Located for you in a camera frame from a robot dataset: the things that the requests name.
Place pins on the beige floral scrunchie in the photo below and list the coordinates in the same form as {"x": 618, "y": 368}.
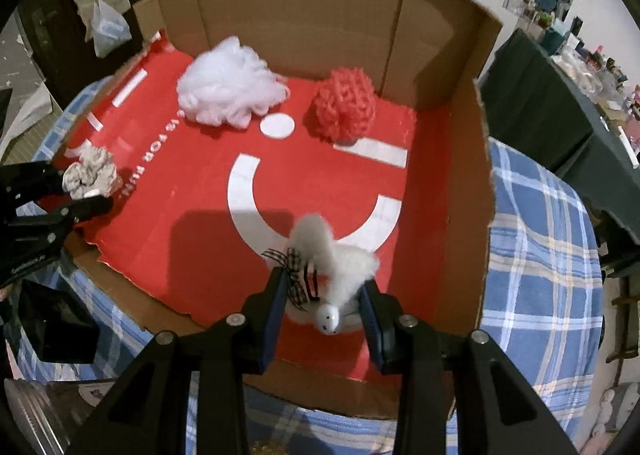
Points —
{"x": 93, "y": 173}

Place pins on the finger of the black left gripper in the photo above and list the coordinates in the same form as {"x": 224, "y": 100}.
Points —
{"x": 28, "y": 181}
{"x": 33, "y": 241}

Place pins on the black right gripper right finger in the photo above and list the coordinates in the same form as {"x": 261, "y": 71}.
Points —
{"x": 498, "y": 411}

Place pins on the dark green covered side table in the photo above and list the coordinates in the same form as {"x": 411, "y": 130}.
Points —
{"x": 533, "y": 107}

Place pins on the clear plastic bag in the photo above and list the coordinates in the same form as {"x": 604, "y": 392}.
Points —
{"x": 109, "y": 29}

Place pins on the red mesh bath pouf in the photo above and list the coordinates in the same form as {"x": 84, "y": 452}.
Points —
{"x": 345, "y": 105}

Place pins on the glass jar with metal lid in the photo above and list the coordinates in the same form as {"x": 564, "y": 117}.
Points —
{"x": 50, "y": 414}

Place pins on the blue plaid tablecloth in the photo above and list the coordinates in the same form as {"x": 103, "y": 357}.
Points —
{"x": 543, "y": 305}

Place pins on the white fluffy bunny toy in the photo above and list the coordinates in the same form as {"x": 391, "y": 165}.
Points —
{"x": 324, "y": 276}

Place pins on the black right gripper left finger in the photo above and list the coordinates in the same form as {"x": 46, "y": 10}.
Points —
{"x": 145, "y": 411}

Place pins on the cardboard box with red lining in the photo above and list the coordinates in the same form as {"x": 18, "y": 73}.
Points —
{"x": 199, "y": 205}

